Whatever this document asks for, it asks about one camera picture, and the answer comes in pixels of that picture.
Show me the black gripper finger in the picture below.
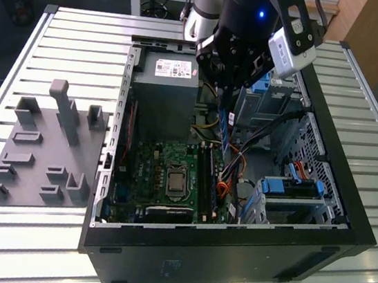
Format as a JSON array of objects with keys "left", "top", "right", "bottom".
[
  {"left": 226, "top": 48, "right": 278, "bottom": 117},
  {"left": 188, "top": 33, "right": 234, "bottom": 111}
]

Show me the blue RAM stick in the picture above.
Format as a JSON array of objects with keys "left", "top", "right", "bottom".
[{"left": 214, "top": 107, "right": 235, "bottom": 154}]

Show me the RAM slot with white clips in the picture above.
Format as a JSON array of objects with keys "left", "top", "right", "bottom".
[
  {"left": 201, "top": 142, "right": 227, "bottom": 220},
  {"left": 191, "top": 141, "right": 218, "bottom": 223}
]

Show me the blue drive latch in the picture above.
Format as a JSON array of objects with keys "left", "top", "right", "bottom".
[{"left": 251, "top": 69, "right": 273, "bottom": 94}]

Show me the black office chair base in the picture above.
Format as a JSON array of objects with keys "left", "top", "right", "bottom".
[{"left": 138, "top": 0, "right": 176, "bottom": 21}]

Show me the silver power supply unit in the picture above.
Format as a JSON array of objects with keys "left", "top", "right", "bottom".
[{"left": 125, "top": 49, "right": 204, "bottom": 143}]

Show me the perforated metal drive cage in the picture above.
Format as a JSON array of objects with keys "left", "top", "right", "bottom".
[{"left": 270, "top": 108, "right": 352, "bottom": 211}]

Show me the black CPU socket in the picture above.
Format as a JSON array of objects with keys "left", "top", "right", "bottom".
[{"left": 161, "top": 161, "right": 192, "bottom": 202}]

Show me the green motherboard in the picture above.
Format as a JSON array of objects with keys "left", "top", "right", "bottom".
[{"left": 100, "top": 129, "right": 231, "bottom": 237}]

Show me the blue disk carrier with disk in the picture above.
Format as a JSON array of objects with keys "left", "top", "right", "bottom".
[{"left": 259, "top": 173, "right": 327, "bottom": 206}]

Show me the silver CPU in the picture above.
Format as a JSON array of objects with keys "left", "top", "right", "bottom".
[{"left": 167, "top": 171, "right": 186, "bottom": 193}]

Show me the light blue disk carrier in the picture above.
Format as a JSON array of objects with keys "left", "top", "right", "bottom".
[{"left": 237, "top": 190, "right": 267, "bottom": 228}]

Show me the silver disk bay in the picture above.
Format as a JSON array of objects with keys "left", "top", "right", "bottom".
[{"left": 250, "top": 170, "right": 348, "bottom": 237}]

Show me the black graphics card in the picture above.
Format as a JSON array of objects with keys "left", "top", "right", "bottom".
[{"left": 142, "top": 202, "right": 196, "bottom": 228}]

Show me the grey parts rack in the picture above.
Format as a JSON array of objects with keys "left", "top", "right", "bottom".
[{"left": 0, "top": 71, "right": 119, "bottom": 222}]

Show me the black open PC case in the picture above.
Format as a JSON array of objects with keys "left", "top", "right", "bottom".
[{"left": 73, "top": 10, "right": 378, "bottom": 283}]

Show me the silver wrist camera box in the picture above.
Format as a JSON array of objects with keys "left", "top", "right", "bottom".
[{"left": 263, "top": 28, "right": 321, "bottom": 84}]

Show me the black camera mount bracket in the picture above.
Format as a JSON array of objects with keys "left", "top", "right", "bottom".
[{"left": 256, "top": 0, "right": 332, "bottom": 61}]

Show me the black cable with white label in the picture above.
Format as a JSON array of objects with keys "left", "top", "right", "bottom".
[{"left": 220, "top": 101, "right": 311, "bottom": 195}]

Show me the yellow wire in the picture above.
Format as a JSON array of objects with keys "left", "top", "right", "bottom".
[{"left": 189, "top": 79, "right": 227, "bottom": 145}]

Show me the red and black fan wire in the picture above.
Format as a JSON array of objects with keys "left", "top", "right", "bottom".
[{"left": 119, "top": 100, "right": 138, "bottom": 167}]

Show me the blue data wire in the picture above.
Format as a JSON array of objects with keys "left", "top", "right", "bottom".
[{"left": 286, "top": 159, "right": 314, "bottom": 186}]

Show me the orange and red wire bundle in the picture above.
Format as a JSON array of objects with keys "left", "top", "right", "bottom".
[{"left": 214, "top": 140, "right": 245, "bottom": 204}]

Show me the metal socket cover frame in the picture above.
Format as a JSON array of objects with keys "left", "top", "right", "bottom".
[{"left": 162, "top": 162, "right": 191, "bottom": 201}]

